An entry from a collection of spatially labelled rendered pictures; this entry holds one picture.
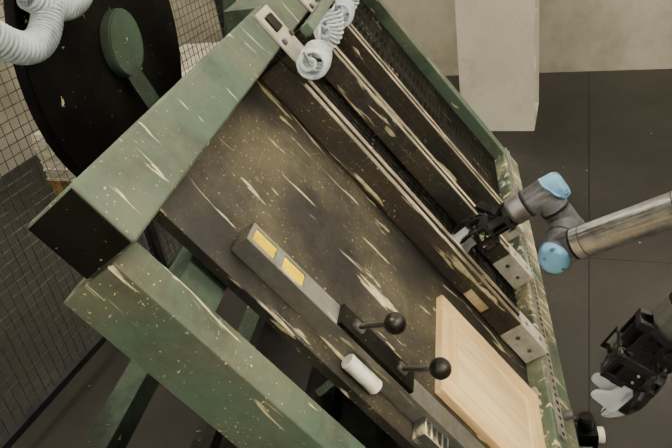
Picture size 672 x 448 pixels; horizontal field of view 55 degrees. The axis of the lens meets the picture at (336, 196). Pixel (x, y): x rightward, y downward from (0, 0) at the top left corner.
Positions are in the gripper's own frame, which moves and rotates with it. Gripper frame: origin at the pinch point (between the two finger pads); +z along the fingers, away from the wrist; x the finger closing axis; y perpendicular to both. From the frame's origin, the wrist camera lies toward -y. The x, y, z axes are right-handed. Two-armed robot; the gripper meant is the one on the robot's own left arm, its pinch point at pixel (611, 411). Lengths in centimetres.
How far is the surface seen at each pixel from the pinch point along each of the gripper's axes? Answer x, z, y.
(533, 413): -37, 45, -7
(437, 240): -53, 23, 34
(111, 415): -21, 115, 97
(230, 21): -108, 19, 125
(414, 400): 2.0, 17.7, 27.7
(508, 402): -31, 40, 2
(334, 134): -49, 5, 68
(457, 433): -1.2, 23.8, 17.0
